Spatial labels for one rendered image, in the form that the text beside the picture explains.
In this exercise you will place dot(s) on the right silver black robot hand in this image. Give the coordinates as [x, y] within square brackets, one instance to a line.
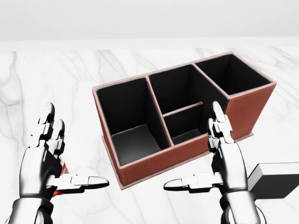
[231, 168]

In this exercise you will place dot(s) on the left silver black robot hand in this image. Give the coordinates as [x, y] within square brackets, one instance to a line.
[35, 168]

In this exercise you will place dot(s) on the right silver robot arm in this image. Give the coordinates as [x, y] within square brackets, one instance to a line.
[240, 207]

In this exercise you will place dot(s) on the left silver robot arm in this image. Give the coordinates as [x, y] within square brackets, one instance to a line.
[25, 211]

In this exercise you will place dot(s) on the red-brown desk caddy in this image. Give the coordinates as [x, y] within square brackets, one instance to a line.
[182, 112]

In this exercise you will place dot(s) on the red and white object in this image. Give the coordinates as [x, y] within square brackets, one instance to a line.
[62, 168]

